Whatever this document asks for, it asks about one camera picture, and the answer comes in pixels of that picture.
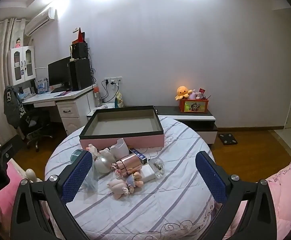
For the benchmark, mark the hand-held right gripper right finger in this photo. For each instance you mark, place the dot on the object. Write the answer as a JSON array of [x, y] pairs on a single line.
[[210, 177]]

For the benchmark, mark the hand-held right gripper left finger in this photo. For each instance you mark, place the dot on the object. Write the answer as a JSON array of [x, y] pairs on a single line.
[[76, 175]]

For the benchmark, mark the clear plastic box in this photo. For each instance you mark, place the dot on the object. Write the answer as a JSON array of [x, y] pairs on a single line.
[[91, 180]]

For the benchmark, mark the teal lidded clear jar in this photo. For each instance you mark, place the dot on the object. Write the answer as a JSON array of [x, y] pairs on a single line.
[[76, 156]]

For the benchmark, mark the silver ball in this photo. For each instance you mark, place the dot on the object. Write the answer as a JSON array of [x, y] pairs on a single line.
[[104, 165]]

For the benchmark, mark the white and pink block model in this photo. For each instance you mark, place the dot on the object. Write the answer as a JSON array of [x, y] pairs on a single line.
[[92, 148]]

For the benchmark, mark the pink pig figure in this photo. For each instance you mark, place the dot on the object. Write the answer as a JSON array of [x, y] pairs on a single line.
[[118, 187]]

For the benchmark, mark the white plastic holder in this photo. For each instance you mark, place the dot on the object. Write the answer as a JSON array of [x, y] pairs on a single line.
[[119, 150]]

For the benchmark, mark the rose gold cylinder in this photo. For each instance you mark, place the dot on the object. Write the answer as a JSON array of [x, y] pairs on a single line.
[[129, 163]]

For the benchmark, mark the big-headed doll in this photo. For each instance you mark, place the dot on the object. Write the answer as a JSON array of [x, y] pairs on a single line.
[[135, 179]]

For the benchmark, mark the white charger block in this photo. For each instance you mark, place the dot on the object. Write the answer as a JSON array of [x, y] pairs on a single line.
[[148, 172]]

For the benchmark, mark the blue printed box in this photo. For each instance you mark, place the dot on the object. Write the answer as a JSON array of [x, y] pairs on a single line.
[[139, 155]]

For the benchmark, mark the pink box with black rim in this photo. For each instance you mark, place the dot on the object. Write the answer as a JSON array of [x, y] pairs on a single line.
[[121, 123]]

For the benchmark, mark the pink blanket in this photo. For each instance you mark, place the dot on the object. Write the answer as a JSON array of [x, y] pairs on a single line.
[[0, 205]]

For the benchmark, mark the white bedpost knob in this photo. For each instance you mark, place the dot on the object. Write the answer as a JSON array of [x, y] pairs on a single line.
[[31, 173]]

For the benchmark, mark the black bathroom scale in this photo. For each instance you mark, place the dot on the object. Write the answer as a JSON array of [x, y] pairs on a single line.
[[227, 139]]

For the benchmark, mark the dark grey jacket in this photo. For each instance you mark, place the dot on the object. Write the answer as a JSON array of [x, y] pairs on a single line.
[[11, 105]]

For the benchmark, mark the black office chair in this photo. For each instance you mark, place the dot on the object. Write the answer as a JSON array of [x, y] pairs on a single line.
[[35, 127]]

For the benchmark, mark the black and white low cabinet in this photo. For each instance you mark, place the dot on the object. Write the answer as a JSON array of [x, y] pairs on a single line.
[[198, 120]]

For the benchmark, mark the white desk with drawers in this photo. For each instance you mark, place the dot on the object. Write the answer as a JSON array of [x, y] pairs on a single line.
[[70, 105]]

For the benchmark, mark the orange printed storage box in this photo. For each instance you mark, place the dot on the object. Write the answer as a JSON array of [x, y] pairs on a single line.
[[195, 105]]

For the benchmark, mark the pink lettered quilt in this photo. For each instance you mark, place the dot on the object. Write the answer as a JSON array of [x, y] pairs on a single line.
[[285, 192]]

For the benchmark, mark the bottle with orange cap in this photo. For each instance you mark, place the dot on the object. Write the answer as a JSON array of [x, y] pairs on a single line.
[[97, 96]]

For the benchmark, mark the purple plush toy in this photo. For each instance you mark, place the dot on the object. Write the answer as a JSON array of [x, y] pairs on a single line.
[[192, 95]]

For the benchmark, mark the white glass-door cabinet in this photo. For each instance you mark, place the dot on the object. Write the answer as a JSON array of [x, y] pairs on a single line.
[[21, 65]]

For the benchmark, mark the yellow snack bag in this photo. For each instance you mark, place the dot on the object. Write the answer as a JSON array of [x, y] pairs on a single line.
[[120, 100]]

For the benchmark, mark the black keyboard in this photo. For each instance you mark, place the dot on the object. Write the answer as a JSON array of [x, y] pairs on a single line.
[[58, 90]]

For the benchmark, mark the orange octopus plush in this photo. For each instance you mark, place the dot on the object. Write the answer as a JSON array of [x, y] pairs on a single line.
[[183, 92]]

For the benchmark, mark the black computer monitor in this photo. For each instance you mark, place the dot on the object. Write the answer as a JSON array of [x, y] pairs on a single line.
[[59, 72]]

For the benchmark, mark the black computer tower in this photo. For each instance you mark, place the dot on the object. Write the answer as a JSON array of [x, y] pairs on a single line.
[[81, 75]]

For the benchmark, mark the small doll in pink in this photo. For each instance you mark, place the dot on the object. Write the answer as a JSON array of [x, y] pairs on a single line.
[[18, 43]]

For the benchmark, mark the black speaker box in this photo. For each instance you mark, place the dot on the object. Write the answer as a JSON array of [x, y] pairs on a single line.
[[80, 50]]

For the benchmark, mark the white air conditioner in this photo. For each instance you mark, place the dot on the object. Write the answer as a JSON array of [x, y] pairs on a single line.
[[39, 21]]

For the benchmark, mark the red pointed item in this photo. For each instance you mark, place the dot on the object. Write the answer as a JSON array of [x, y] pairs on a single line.
[[80, 36]]

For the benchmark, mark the wall power outlet strip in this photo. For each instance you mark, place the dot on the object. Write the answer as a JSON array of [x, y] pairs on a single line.
[[113, 80]]

